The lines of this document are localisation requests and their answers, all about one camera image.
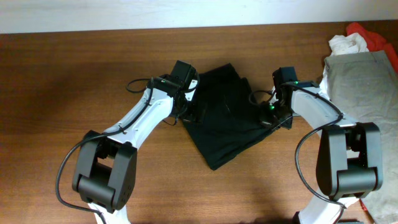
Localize white crumpled garment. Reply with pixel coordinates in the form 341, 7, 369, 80
320, 32, 369, 98

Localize red garment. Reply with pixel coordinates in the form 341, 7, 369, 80
346, 22, 397, 73

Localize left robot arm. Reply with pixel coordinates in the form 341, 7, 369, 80
72, 61, 201, 223

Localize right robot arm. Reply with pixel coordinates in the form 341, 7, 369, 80
259, 67, 383, 224

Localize dark green shorts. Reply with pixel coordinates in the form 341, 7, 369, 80
183, 63, 292, 170

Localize grey folded garment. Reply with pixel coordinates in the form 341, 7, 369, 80
323, 50, 398, 224

